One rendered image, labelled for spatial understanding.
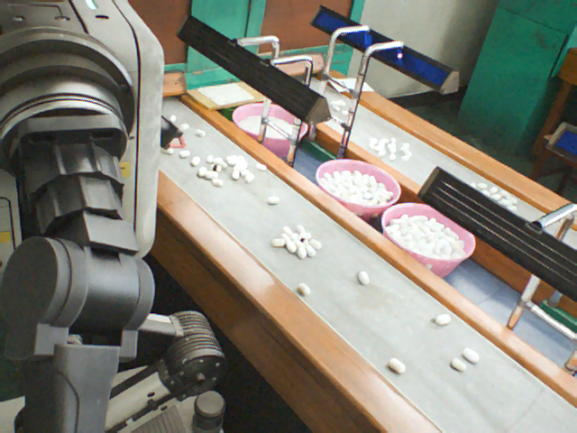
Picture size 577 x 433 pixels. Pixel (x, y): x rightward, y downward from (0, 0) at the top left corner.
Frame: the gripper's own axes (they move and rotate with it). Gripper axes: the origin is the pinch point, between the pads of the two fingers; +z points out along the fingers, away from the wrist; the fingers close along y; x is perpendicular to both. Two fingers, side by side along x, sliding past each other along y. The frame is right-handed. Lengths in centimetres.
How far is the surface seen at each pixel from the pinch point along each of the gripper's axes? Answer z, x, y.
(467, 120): 273, -124, 75
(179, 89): 22.5, -12.1, 41.7
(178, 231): -2.9, 17.2, -21.1
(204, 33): -1.3, -29.0, 19.7
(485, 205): -1, -31, -79
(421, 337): 20, -1, -79
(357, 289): 19, 0, -60
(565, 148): 43, -62, -70
